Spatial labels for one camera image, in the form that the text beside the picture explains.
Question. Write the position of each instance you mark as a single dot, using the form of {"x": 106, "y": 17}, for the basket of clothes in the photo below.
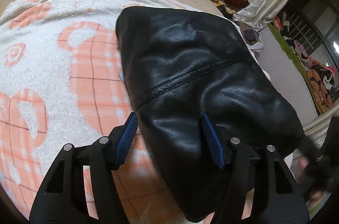
{"x": 251, "y": 37}

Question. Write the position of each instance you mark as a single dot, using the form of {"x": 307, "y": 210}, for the right hand thumb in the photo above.
{"x": 304, "y": 176}

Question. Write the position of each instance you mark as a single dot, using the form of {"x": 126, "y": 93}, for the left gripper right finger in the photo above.
{"x": 258, "y": 186}

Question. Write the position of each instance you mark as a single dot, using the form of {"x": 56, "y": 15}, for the black leather jacket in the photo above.
{"x": 178, "y": 64}

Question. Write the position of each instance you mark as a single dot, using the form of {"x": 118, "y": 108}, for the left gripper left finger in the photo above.
{"x": 79, "y": 186}

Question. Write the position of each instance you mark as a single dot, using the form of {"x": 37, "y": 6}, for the white peach patterned blanket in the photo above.
{"x": 61, "y": 82}

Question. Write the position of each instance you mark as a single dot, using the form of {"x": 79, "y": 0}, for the clothes heap by window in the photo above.
{"x": 304, "y": 40}

